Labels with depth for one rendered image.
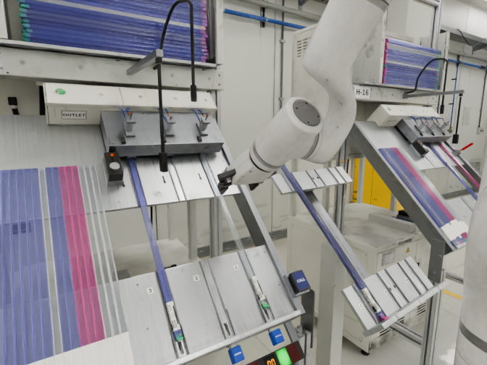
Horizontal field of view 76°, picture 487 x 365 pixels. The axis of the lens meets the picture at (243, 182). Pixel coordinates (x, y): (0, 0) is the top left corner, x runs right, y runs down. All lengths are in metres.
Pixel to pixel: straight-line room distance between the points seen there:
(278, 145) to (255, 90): 2.43
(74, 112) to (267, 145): 0.56
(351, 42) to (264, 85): 2.54
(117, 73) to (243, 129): 2.02
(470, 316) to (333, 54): 0.44
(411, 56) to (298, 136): 1.41
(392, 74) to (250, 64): 1.55
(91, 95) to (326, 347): 1.05
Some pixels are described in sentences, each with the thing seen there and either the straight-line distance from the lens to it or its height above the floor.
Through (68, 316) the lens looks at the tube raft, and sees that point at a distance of 0.73.
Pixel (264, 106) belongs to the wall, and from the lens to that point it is 3.07.
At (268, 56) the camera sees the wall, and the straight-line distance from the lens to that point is 3.16.
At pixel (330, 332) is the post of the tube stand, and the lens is 1.14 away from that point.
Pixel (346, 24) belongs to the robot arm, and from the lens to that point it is 0.57.
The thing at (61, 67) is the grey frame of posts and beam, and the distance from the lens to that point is 1.02.
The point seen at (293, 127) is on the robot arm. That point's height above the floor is 1.18.
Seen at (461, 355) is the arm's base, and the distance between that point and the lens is 0.61.
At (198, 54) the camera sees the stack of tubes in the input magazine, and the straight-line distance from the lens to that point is 1.10.
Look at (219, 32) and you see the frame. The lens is 1.14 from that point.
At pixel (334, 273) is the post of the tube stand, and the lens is 1.04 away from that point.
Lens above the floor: 1.18
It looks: 10 degrees down
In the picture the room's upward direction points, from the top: straight up
